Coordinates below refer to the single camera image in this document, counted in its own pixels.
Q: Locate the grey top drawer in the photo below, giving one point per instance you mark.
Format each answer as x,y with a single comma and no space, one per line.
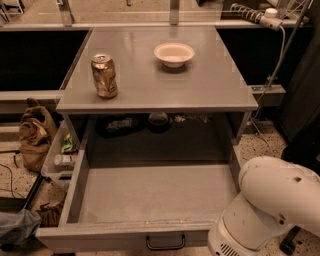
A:
114,204

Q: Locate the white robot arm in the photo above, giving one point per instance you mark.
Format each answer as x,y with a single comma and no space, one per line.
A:
275,196

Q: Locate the grey cabinet table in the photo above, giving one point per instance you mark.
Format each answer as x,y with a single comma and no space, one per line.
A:
208,89

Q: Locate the white bowl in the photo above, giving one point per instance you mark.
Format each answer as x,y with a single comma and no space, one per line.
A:
174,55

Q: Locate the crushed orange soda can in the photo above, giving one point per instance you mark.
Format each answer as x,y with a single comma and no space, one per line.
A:
104,75

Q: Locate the green snack packet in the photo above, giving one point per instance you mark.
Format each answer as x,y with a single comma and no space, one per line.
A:
68,145

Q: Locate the clear plastic bin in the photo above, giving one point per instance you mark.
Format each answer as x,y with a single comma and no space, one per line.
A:
59,166

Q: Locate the brown paper bag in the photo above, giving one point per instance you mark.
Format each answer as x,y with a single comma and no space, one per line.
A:
37,129

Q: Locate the black office chair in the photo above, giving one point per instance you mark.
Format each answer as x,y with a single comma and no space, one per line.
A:
300,114

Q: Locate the grey cloth bundle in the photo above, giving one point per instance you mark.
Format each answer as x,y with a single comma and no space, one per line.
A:
17,227

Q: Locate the black drawer handle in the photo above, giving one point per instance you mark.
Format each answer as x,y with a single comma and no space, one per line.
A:
166,243

